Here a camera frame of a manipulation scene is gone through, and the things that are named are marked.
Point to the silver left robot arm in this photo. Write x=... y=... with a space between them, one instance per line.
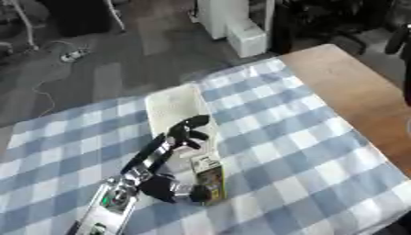
x=114 y=199

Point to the small green yellow carton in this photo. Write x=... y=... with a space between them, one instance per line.
x=212 y=181

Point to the white power strip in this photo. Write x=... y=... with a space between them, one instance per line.
x=74 y=55

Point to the white cabinet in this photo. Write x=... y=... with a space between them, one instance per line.
x=235 y=24

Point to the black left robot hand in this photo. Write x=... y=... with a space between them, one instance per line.
x=160 y=187

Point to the white open box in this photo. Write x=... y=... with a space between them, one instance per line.
x=176 y=105

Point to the white stand leg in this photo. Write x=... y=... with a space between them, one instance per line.
x=25 y=26
x=116 y=15

